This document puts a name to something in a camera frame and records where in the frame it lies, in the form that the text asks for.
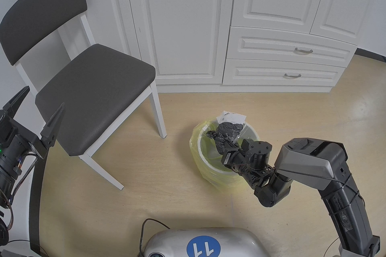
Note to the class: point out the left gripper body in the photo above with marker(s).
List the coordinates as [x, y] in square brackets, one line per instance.
[33, 146]

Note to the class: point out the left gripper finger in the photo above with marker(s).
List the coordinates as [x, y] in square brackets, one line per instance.
[16, 103]
[51, 129]

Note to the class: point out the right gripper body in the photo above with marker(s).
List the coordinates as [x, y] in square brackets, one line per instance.
[238, 158]

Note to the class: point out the black plastic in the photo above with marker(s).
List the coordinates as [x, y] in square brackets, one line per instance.
[227, 132]

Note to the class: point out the yellow plastic bag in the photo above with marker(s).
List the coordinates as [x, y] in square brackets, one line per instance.
[208, 180]

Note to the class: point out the white printed wrapper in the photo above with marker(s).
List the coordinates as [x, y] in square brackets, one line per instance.
[230, 117]

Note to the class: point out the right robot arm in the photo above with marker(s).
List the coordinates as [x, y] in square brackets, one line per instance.
[310, 159]

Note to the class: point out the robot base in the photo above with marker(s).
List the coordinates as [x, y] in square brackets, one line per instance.
[211, 243]

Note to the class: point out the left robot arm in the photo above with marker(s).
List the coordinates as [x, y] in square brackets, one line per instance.
[7, 189]

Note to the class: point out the white trash bin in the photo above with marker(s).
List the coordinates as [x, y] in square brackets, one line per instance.
[211, 162]

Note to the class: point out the grey white chair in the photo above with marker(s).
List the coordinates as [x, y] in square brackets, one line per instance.
[96, 84]

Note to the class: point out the white wardrobe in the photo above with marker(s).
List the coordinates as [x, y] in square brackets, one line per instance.
[187, 8]

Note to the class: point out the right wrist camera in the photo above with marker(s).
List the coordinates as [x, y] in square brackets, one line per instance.
[248, 144]

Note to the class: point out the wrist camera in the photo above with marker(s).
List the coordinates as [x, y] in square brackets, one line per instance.
[248, 144]
[7, 129]

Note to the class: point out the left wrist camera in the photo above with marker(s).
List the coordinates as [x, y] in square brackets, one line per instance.
[7, 129]

